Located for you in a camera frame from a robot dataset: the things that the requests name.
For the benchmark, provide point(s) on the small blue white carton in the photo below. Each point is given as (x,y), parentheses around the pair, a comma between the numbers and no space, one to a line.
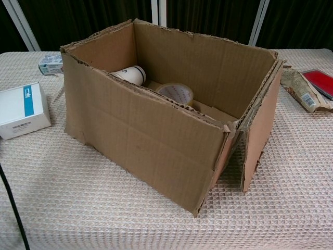
(49,66)

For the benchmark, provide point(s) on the white box with blue stripe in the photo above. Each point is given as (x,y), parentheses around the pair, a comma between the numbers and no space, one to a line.
(23,114)

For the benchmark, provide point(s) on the brown cardboard box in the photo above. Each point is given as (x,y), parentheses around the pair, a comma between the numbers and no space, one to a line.
(145,148)

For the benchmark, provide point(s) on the beige waffle tablecloth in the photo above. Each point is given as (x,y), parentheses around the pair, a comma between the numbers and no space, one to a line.
(104,221)

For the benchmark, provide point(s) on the white paper cup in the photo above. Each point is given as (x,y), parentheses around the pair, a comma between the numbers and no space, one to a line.
(130,74)

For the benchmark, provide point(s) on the dark green curtain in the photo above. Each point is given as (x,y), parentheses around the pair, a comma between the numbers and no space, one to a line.
(78,20)

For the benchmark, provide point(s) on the white partition frame post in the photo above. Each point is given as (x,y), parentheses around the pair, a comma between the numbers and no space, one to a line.
(159,10)
(258,20)
(24,28)

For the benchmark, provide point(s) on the red flat case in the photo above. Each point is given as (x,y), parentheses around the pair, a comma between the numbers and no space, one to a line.
(321,79)

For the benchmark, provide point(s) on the clear tape roll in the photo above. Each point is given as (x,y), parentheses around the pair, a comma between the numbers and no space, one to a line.
(177,93)

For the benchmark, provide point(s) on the brown snack packet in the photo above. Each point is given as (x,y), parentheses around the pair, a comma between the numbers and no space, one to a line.
(299,88)

